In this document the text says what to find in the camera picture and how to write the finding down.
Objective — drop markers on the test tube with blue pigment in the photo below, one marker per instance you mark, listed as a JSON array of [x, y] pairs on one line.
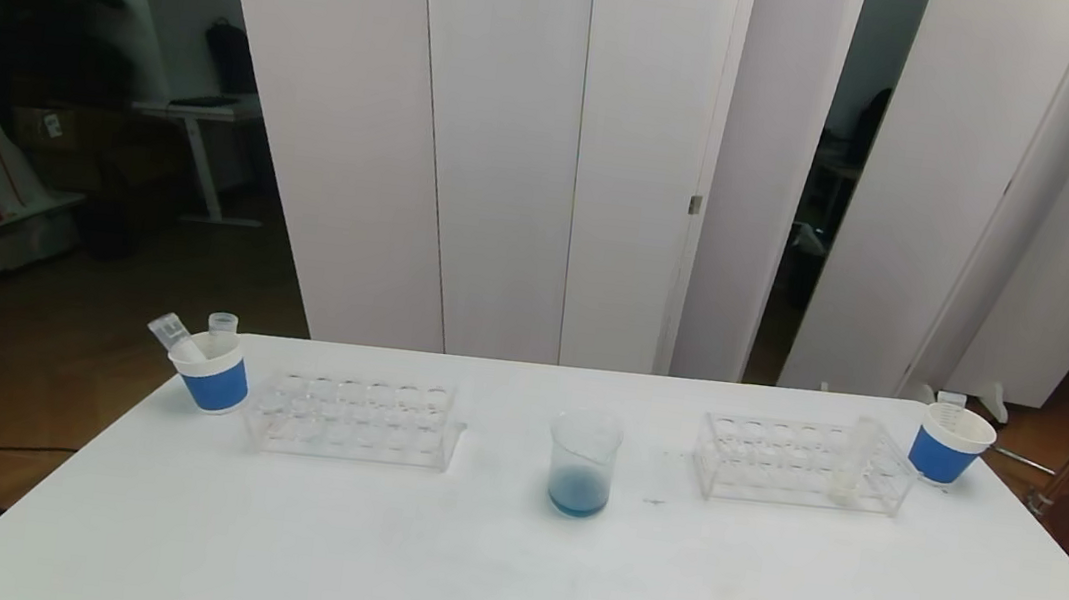
[[223, 325]]

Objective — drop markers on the white partition foot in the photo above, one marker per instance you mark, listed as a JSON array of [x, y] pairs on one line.
[[991, 400], [919, 392]]

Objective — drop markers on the clear glass beaker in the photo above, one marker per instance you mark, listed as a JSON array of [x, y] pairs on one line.
[[579, 491]]

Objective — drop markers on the blue and white paper cup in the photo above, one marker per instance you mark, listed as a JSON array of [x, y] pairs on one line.
[[218, 387], [940, 455]]

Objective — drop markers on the clear acrylic test tube rack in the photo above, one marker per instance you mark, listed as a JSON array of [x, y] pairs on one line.
[[787, 465], [359, 423]]

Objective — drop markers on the white office desk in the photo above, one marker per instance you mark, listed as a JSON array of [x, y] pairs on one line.
[[204, 111]]

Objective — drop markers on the test tube with red pigment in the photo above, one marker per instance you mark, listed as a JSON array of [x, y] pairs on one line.
[[950, 399], [173, 332]]

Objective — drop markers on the brown cardboard box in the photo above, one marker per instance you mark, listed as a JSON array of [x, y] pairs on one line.
[[74, 142]]

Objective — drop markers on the test tube with yellow pigment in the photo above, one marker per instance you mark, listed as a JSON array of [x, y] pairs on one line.
[[844, 481]]

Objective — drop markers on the black backpack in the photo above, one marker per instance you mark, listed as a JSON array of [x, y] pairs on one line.
[[232, 59]]

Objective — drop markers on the grey metal floor rod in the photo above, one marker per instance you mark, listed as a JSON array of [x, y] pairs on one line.
[[1020, 458]]

